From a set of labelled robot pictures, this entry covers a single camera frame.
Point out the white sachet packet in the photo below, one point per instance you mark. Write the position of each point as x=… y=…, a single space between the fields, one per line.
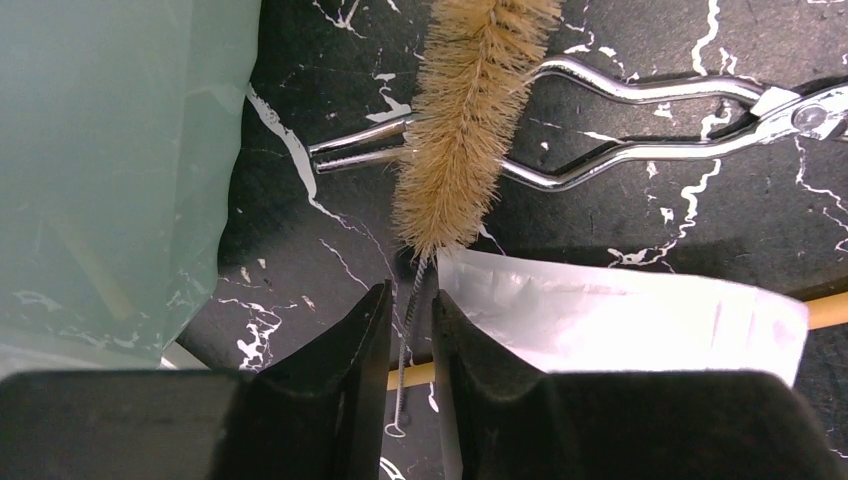
x=572 y=319

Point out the white bin lid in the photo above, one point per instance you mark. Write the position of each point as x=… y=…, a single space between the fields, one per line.
x=176 y=357

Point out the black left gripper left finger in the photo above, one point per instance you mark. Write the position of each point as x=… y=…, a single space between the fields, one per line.
x=316 y=414

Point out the tan rubber tube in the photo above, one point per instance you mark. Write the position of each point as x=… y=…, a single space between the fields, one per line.
x=823 y=312

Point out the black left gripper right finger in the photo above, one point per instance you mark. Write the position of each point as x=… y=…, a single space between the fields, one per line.
x=502 y=418

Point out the test tube brush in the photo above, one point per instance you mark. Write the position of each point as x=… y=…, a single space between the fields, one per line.
x=473 y=85

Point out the teal plastic bin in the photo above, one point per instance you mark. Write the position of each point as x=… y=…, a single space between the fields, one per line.
x=120 y=127

